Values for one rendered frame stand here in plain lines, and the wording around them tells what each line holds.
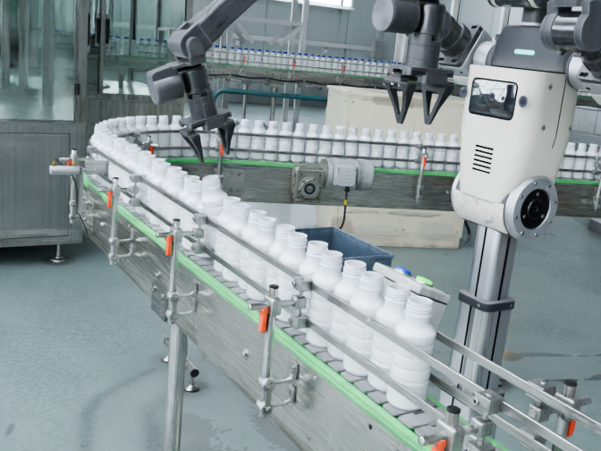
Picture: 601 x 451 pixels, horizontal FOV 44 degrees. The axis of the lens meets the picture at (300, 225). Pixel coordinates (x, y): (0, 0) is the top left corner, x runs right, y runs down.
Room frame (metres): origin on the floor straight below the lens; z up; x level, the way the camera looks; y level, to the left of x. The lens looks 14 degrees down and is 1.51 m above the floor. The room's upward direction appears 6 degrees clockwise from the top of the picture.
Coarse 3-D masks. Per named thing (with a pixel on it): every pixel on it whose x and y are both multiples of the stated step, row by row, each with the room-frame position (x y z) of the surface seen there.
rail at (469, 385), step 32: (128, 192) 2.06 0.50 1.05; (160, 192) 1.84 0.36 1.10; (256, 288) 1.38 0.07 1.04; (320, 288) 1.18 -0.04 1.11; (352, 352) 1.09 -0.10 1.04; (416, 352) 0.97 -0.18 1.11; (448, 384) 1.01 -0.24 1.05; (512, 416) 0.81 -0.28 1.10; (576, 416) 0.82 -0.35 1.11; (544, 448) 0.85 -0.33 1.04; (576, 448) 0.73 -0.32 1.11
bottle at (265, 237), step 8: (264, 224) 1.41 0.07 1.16; (272, 224) 1.41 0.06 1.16; (264, 232) 1.41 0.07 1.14; (272, 232) 1.41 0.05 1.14; (256, 240) 1.41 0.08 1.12; (264, 240) 1.40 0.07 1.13; (272, 240) 1.41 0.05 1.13; (264, 248) 1.40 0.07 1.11; (256, 256) 1.40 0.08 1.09; (256, 264) 1.40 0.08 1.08; (264, 264) 1.40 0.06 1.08; (256, 272) 1.40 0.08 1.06; (264, 272) 1.40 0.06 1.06; (256, 280) 1.40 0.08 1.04; (264, 280) 1.40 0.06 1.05; (248, 288) 1.41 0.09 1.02; (256, 296) 1.40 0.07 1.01
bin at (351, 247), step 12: (300, 228) 2.22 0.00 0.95; (312, 228) 2.25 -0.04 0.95; (324, 228) 2.27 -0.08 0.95; (336, 228) 2.27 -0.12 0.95; (312, 240) 2.25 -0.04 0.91; (324, 240) 2.27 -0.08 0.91; (336, 240) 2.27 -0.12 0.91; (348, 240) 2.21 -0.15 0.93; (360, 240) 2.16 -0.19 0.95; (348, 252) 2.21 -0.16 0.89; (360, 252) 2.15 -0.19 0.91; (372, 252) 2.11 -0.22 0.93; (384, 252) 2.06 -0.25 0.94; (372, 264) 2.00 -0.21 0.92; (384, 264) 2.02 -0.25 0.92
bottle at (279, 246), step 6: (276, 228) 1.38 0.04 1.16; (282, 228) 1.36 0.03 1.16; (288, 228) 1.40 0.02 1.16; (294, 228) 1.38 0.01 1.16; (276, 234) 1.37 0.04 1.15; (282, 234) 1.36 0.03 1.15; (276, 240) 1.37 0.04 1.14; (282, 240) 1.36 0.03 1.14; (270, 246) 1.38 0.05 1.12; (276, 246) 1.36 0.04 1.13; (282, 246) 1.36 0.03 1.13; (270, 252) 1.36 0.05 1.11; (276, 252) 1.35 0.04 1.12; (282, 252) 1.35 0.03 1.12; (276, 258) 1.35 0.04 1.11; (270, 264) 1.36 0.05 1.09; (270, 270) 1.36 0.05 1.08; (276, 270) 1.35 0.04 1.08; (270, 276) 1.36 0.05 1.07; (276, 276) 1.35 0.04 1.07; (270, 282) 1.36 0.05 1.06; (276, 282) 1.35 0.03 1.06
